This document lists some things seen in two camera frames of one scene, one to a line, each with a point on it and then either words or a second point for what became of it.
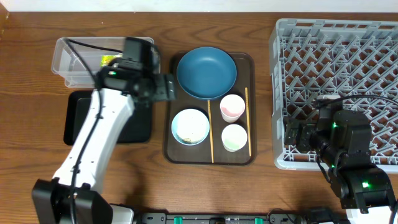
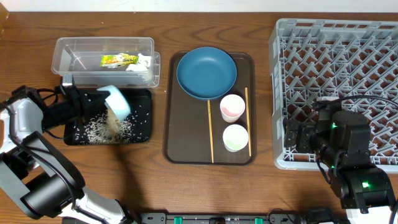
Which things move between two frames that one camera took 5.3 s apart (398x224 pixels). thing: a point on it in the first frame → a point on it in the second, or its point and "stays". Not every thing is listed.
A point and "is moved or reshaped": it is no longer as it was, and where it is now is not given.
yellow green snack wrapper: (106, 59) stays
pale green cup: (234, 137) stays
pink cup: (232, 107) stays
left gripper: (168, 89) → (73, 99)
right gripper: (306, 129) stays
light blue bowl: (190, 127) is moved or reshaped
